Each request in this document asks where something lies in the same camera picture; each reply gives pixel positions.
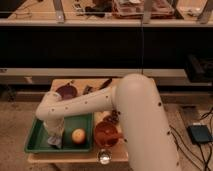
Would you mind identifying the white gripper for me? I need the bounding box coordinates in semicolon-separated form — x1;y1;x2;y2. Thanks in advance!
43;118;64;137

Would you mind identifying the grey towel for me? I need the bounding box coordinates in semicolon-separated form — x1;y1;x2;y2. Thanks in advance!
47;136;62;149

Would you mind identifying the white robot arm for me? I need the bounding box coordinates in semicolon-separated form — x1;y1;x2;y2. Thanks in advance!
36;74;181;171

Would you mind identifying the green plastic tray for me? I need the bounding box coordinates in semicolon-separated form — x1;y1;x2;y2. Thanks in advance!
25;114;94;153

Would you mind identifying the yellow apple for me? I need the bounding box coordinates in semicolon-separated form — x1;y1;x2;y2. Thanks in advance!
71;129;86;144

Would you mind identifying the dark red small bowl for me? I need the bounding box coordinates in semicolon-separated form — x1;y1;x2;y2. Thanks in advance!
56;85;77;100

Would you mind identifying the dark spoon utensil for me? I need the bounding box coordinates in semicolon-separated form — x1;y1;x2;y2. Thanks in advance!
83;78;112;95

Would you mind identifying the brown wooden bowl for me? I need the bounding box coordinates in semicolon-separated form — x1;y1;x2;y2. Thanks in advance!
94;121;123;148

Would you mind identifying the dark grape bunch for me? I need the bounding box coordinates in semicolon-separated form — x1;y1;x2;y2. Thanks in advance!
103;110;119;125

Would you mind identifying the black foot pedal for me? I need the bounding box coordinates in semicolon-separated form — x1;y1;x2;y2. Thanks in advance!
187;125;212;144

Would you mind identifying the black box on right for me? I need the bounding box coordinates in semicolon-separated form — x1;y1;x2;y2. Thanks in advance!
185;55;213;83

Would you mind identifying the black floor cable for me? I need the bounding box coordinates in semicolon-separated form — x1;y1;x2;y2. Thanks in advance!
169;107;213;171

